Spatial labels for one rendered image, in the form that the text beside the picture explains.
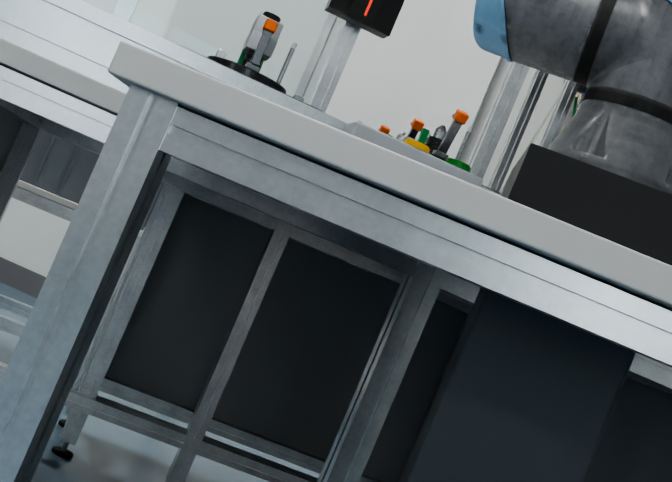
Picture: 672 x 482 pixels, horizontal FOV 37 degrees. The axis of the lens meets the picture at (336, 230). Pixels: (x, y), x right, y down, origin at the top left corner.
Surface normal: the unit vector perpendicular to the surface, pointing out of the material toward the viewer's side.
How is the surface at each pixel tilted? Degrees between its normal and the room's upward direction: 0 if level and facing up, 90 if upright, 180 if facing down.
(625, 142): 76
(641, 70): 94
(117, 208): 90
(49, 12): 90
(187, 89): 90
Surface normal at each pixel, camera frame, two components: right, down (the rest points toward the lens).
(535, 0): -0.25, 0.07
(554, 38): -0.37, 0.45
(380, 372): 0.21, 0.05
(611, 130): -0.31, -0.43
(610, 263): -0.09, -0.07
